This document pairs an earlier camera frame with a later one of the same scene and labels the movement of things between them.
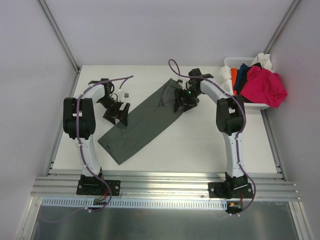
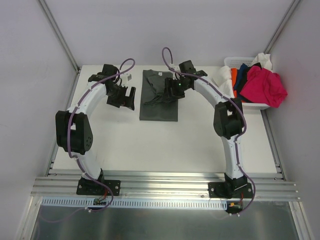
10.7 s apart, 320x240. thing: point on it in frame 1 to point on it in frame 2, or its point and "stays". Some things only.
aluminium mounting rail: (266, 186) stays
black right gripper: (185, 101) to (171, 88)
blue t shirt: (241, 73) stays
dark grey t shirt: (146, 119) to (154, 106)
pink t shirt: (263, 86) stays
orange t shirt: (234, 75) stays
